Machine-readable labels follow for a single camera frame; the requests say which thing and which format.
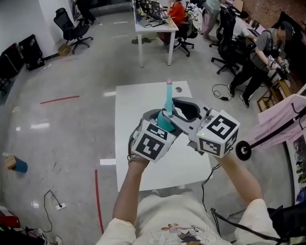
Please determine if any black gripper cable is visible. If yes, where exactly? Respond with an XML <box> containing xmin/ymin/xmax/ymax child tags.
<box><xmin>201</xmin><ymin>163</ymin><xmax>221</xmax><ymax>213</ymax></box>

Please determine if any teal cup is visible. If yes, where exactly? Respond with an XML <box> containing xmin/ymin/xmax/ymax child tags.
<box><xmin>14</xmin><ymin>156</ymin><xmax>29</xmax><ymax>174</ymax></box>

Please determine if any person's right forearm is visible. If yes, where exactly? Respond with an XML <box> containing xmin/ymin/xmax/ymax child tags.
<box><xmin>214</xmin><ymin>151</ymin><xmax>264</xmax><ymax>209</ymax></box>

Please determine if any person's left forearm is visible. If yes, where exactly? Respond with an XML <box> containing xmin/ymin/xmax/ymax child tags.
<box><xmin>112</xmin><ymin>159</ymin><xmax>150</xmax><ymax>229</ymax></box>

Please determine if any red box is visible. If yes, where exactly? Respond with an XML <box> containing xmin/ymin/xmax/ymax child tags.
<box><xmin>0</xmin><ymin>208</ymin><xmax>21</xmax><ymax>229</ymax></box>

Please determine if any black power strip cable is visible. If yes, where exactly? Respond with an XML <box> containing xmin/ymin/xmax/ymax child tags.
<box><xmin>43</xmin><ymin>189</ymin><xmax>61</xmax><ymax>233</ymax></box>

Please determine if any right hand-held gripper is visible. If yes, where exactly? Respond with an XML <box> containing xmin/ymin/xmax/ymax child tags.
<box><xmin>162</xmin><ymin>97</ymin><xmax>241</xmax><ymax>160</ymax></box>

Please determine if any wooden crate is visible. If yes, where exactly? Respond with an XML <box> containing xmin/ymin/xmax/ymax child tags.
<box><xmin>257</xmin><ymin>79</ymin><xmax>293</xmax><ymax>112</ymax></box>

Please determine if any white printed bag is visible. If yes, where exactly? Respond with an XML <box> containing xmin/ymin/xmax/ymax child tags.
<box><xmin>190</xmin><ymin>8</ymin><xmax>203</xmax><ymax>31</ymax></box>

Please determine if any black equipment case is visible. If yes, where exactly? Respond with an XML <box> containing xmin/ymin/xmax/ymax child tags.
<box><xmin>17</xmin><ymin>34</ymin><xmax>46</xmax><ymax>71</ymax></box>
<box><xmin>0</xmin><ymin>43</ymin><xmax>25</xmax><ymax>104</ymax></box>

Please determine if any black floor cable with adapter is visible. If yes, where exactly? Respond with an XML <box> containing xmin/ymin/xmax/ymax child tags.
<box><xmin>212</xmin><ymin>83</ymin><xmax>232</xmax><ymax>102</ymax></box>

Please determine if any red floor tape strip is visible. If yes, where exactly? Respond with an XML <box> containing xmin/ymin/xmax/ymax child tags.
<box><xmin>94</xmin><ymin>169</ymin><xmax>105</xmax><ymax>235</ymax></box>
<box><xmin>39</xmin><ymin>95</ymin><xmax>81</xmax><ymax>105</ymax></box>

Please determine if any white shelf unit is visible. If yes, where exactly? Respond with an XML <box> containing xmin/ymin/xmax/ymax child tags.
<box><xmin>285</xmin><ymin>71</ymin><xmax>306</xmax><ymax>227</ymax></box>

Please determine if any person in white t-shirt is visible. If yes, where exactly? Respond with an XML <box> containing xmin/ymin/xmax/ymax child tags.
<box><xmin>95</xmin><ymin>189</ymin><xmax>281</xmax><ymax>245</ymax></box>

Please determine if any white office desk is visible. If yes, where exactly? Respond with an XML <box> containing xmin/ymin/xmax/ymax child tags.
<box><xmin>134</xmin><ymin>0</ymin><xmax>180</xmax><ymax>68</ymax></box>

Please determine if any black shoulder strap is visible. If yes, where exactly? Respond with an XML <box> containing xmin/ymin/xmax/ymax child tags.
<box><xmin>210</xmin><ymin>207</ymin><xmax>284</xmax><ymax>242</ymax></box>

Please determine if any cardboard box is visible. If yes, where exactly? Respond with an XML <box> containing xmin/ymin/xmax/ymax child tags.
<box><xmin>58</xmin><ymin>43</ymin><xmax>72</xmax><ymax>57</ymax></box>

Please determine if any teal squeeze bottle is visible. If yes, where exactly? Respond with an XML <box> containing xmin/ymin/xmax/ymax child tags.
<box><xmin>157</xmin><ymin>108</ymin><xmax>178</xmax><ymax>133</ymax></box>

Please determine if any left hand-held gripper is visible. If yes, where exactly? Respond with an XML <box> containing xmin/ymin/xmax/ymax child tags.
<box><xmin>127</xmin><ymin>108</ymin><xmax>176</xmax><ymax>163</ymax></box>

